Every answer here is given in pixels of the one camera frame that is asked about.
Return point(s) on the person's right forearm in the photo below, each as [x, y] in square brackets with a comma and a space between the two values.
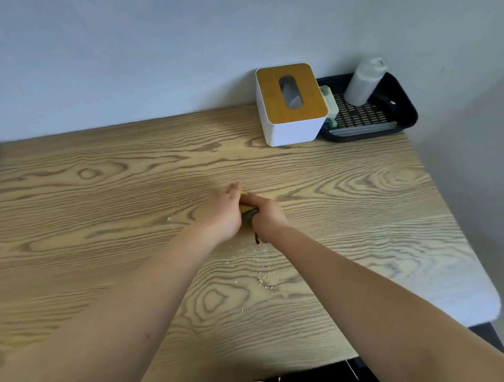
[378, 311]

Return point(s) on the yellow sponge with dark backing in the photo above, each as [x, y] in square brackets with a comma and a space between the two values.
[248, 210]

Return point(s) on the scattered crumbs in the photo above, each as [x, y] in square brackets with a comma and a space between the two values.
[265, 279]

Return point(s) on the white tissue box wooden lid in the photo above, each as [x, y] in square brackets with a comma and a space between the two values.
[289, 104]

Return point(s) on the green and white brush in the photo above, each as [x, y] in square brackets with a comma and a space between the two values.
[330, 106]

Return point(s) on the person's right fingers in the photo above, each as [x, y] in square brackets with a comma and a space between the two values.
[256, 201]

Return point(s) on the person's right hand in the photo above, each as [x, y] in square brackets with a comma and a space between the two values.
[267, 218]

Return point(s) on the person's left forearm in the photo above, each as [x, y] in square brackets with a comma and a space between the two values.
[118, 307]

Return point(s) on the black slatted drain tray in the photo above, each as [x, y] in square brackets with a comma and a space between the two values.
[370, 112]

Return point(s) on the person's left hand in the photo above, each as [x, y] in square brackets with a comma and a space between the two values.
[220, 216]

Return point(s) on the white spray bottle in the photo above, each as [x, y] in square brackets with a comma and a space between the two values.
[364, 82]

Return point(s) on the person's left fingers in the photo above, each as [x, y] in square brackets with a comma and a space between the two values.
[234, 190]

